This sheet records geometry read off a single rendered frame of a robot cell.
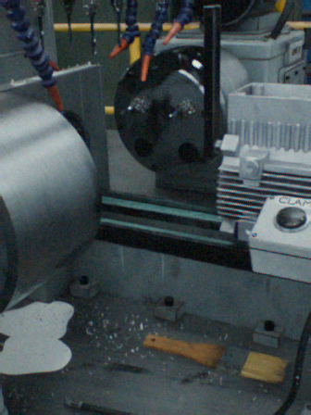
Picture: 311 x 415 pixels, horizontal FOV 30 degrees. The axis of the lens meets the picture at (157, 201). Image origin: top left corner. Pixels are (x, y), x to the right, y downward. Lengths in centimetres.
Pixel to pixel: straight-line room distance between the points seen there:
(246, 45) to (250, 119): 51
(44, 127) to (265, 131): 29
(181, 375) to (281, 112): 37
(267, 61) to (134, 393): 78
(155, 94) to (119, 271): 37
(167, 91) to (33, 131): 49
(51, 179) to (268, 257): 25
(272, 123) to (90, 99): 42
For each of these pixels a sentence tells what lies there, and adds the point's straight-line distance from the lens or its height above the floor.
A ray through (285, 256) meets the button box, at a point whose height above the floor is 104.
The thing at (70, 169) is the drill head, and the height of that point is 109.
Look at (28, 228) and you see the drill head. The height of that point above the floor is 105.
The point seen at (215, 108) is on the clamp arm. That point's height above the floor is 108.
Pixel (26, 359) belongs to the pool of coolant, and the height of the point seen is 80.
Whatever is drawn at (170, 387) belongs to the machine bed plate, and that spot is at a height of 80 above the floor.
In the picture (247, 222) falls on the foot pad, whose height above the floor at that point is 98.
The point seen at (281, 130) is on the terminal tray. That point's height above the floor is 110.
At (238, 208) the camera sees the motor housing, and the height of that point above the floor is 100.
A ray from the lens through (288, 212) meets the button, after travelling 60.
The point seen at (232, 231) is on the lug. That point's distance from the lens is 84.
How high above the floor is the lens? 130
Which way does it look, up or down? 21 degrees down
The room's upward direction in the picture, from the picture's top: 2 degrees counter-clockwise
